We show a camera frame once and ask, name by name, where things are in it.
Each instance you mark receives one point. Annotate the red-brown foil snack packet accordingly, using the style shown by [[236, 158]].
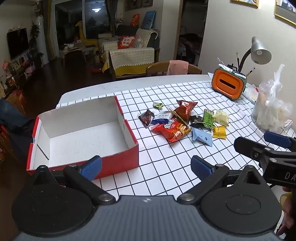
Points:
[[185, 110]]

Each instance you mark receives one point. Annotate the orange-red cushion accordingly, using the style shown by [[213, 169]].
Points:
[[134, 19]]

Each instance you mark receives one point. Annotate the dark blue jacket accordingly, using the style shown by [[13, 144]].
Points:
[[11, 120]]

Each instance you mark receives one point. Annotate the person's right hand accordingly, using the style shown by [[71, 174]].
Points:
[[290, 217]]

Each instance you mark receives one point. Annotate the orange gift boxes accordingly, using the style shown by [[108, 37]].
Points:
[[16, 98]]

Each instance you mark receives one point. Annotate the green snack packet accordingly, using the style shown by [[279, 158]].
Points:
[[208, 118]]

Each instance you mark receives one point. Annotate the red cardboard box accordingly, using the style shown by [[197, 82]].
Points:
[[81, 136]]

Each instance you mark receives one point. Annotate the white printed packet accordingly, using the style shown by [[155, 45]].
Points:
[[251, 92]]

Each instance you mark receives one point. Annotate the black snack packet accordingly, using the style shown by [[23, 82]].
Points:
[[196, 123]]

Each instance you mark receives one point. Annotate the red chips packet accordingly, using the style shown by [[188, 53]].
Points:
[[174, 132]]

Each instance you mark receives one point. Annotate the red toy car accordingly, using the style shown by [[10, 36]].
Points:
[[96, 68]]

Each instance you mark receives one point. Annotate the black white checked tablecloth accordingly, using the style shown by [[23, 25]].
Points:
[[161, 166]]

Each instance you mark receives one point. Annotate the orange tissue box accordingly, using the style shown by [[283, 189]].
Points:
[[225, 83]]

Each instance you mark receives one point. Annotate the grey desk lamp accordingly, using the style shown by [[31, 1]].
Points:
[[260, 52]]

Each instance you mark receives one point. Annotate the pale yellow snack packet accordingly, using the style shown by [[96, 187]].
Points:
[[221, 117]]

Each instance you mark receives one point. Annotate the blue cushion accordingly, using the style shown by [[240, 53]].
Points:
[[148, 19]]

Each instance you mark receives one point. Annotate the dark brown snack packet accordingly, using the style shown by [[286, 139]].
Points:
[[146, 118]]

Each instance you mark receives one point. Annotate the wooden coffee table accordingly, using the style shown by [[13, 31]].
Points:
[[74, 49]]

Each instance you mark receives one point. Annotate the sofa with cream cover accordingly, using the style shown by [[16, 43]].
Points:
[[131, 58]]

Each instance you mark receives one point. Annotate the white tall air conditioner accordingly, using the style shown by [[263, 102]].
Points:
[[42, 46]]

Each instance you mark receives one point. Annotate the small green candy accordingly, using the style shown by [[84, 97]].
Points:
[[157, 105]]

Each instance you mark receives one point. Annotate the wooden chair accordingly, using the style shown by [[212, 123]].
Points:
[[155, 68]]

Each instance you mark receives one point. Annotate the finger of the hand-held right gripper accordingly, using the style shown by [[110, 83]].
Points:
[[249, 148], [277, 139]]

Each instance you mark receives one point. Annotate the clear plastic bag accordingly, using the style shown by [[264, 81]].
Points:
[[270, 109]]

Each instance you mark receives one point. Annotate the yellow picture frame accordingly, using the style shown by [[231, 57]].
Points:
[[285, 10], [245, 2]]

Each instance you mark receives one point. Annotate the red printed cushion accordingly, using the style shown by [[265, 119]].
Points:
[[126, 42]]

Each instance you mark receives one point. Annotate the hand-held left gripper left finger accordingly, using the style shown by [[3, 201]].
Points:
[[92, 168]]

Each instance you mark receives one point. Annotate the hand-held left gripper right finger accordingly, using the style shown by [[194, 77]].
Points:
[[201, 169]]

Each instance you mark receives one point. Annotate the black television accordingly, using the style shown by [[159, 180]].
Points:
[[17, 42]]

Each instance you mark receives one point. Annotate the white blue snack packet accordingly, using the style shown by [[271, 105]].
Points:
[[161, 118]]

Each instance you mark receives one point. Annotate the green house plant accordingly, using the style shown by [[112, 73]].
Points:
[[34, 34]]

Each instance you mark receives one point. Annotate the light blue snack packet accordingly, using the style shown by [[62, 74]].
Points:
[[202, 137]]

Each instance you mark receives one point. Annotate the yellow giraffe toy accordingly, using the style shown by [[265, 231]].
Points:
[[89, 41]]

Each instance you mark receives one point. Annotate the dark television cabinet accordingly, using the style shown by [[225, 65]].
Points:
[[20, 74]]

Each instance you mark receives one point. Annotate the pink towel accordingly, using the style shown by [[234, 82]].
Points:
[[177, 67]]

